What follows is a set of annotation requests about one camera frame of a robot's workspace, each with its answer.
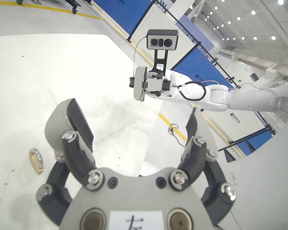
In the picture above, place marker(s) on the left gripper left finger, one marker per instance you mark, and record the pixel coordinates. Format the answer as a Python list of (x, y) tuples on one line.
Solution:
[(78, 154)]

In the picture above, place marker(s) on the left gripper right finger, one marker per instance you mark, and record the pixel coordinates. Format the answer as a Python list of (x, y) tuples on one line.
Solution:
[(194, 159)]

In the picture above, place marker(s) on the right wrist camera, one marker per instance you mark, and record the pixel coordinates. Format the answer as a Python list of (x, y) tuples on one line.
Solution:
[(162, 40)]

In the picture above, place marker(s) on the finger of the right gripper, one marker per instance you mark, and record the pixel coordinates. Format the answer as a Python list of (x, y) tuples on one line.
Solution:
[(139, 82)]

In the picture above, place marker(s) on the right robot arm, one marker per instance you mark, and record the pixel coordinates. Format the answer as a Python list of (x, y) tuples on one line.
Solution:
[(242, 99)]

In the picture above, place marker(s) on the brass padlock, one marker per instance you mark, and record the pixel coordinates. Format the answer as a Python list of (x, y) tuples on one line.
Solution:
[(35, 161)]

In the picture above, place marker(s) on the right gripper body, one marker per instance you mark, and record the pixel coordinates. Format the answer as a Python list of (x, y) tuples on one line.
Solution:
[(154, 86)]

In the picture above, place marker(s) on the floor socket plate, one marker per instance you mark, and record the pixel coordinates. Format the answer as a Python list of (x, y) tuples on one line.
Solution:
[(171, 130), (35, 1)]

